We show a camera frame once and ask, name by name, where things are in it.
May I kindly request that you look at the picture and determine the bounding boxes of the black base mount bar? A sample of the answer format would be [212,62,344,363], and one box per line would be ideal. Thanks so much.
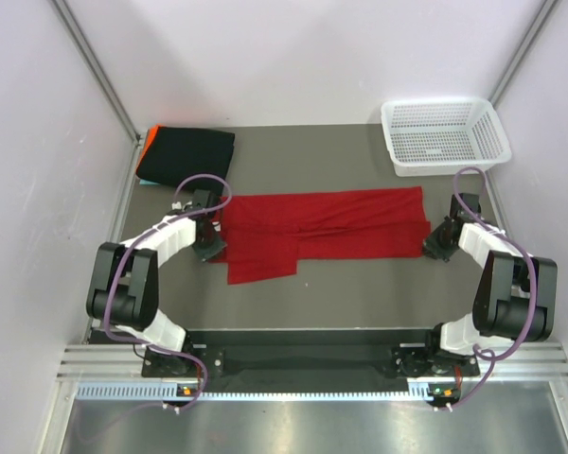
[141,330,479,384]

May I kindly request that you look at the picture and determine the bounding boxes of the right aluminium frame post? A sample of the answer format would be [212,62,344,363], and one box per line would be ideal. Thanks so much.
[488,0,560,109]

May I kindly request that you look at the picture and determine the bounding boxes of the aluminium frame post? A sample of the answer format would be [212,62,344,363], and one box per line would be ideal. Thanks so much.
[488,0,560,109]
[48,0,141,143]

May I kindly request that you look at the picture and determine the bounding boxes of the grey slotted cable duct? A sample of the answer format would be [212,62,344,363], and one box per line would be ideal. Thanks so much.
[76,382,454,403]

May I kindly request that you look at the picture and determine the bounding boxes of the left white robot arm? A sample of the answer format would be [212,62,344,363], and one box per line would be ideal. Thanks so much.
[86,190,226,375]

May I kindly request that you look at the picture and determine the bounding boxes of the folded black t shirt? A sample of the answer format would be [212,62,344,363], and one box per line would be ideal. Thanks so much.
[135,126,235,188]

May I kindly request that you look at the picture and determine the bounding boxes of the red t shirt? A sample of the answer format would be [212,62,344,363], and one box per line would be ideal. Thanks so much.
[217,186,431,285]

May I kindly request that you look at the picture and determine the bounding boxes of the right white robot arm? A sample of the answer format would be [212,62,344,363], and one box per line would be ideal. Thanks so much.
[422,193,558,375]

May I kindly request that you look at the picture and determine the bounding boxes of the left aluminium frame post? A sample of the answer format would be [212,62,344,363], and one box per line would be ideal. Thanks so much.
[48,0,141,143]

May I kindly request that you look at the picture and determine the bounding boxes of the folded orange t shirt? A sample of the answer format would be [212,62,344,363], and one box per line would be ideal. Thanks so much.
[135,124,163,169]

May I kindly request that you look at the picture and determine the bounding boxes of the white plastic basket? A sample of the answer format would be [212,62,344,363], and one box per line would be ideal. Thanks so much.
[381,96,512,177]

